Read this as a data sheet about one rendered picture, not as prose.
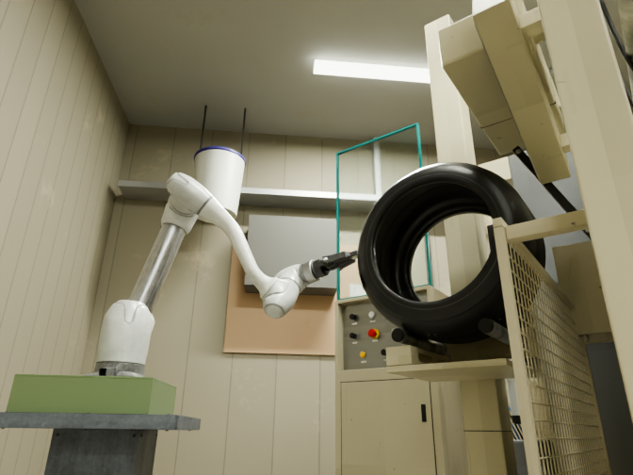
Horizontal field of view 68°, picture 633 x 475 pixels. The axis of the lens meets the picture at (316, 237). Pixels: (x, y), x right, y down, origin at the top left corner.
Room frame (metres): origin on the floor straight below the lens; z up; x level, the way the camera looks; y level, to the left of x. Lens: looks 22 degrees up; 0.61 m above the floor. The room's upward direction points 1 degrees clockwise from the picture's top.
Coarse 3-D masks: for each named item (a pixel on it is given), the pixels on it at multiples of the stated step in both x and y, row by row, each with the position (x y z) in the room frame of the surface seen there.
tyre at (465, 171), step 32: (384, 192) 1.53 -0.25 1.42; (416, 192) 1.58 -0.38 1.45; (448, 192) 1.60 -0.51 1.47; (480, 192) 1.29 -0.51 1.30; (512, 192) 1.28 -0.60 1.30; (384, 224) 1.66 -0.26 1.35; (416, 224) 1.72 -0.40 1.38; (384, 256) 1.74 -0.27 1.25; (512, 256) 1.27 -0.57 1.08; (544, 256) 1.41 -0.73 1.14; (384, 288) 1.50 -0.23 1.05; (480, 288) 1.32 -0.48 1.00; (416, 320) 1.45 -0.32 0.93; (448, 320) 1.40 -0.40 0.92
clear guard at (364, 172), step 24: (360, 144) 2.41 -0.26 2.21; (384, 144) 2.32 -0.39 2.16; (408, 144) 2.24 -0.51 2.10; (336, 168) 2.51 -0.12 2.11; (360, 168) 2.42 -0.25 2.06; (384, 168) 2.33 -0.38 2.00; (408, 168) 2.24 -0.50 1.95; (336, 192) 2.51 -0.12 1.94; (360, 192) 2.42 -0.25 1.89; (336, 216) 2.51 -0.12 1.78; (360, 216) 2.43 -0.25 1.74; (336, 240) 2.51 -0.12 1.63; (336, 288) 2.51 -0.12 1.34; (360, 288) 2.43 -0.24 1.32
